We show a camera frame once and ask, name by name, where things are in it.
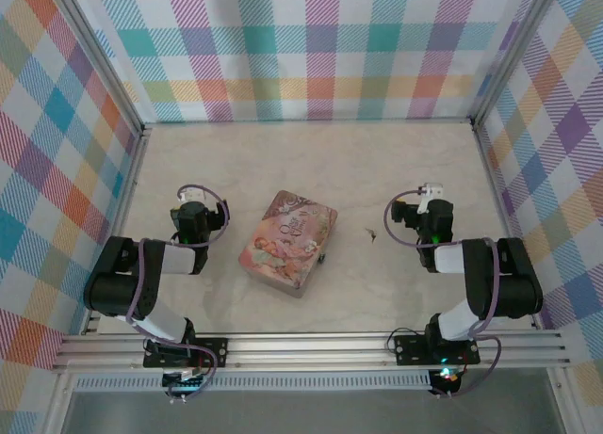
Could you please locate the small metal key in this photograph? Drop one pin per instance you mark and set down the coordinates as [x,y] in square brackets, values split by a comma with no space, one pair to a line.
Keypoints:
[372,236]

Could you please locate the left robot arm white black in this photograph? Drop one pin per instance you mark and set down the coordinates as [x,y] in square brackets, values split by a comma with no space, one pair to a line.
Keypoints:
[113,293]

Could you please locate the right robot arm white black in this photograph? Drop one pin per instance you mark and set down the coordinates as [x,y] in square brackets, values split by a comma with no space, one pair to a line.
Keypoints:
[513,293]

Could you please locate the aluminium corner post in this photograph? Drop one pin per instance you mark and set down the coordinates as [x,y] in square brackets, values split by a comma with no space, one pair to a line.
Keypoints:
[101,67]
[511,57]

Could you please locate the thin aluminium rear rail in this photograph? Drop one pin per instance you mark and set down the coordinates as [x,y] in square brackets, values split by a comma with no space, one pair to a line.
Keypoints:
[306,122]

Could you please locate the pink illustrated tin box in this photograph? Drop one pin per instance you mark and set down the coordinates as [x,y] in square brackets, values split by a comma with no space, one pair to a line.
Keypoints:
[287,245]

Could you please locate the wide aluminium base rail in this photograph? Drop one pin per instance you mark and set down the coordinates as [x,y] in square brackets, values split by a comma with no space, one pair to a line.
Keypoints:
[306,351]

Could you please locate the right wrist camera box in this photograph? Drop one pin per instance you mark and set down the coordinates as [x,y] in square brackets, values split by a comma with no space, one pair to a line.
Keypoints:
[402,213]

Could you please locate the aluminium table side rail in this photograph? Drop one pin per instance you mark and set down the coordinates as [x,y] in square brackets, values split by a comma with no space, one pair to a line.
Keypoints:
[123,208]
[497,208]

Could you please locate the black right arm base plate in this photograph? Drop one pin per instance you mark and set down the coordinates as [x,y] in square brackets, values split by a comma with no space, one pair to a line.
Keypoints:
[407,351]

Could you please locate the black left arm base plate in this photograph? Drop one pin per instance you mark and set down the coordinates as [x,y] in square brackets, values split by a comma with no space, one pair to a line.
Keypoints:
[216,351]

